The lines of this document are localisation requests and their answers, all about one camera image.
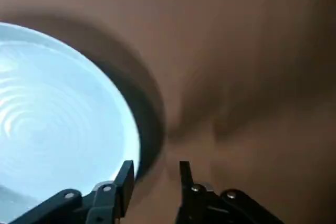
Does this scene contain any blue round plate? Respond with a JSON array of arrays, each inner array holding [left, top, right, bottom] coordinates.
[[0, 22, 141, 223]]

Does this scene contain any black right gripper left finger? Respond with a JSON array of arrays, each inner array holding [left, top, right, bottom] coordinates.
[[7, 159, 136, 224]]

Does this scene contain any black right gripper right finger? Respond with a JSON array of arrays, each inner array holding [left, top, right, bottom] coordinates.
[[174, 160, 287, 224]]

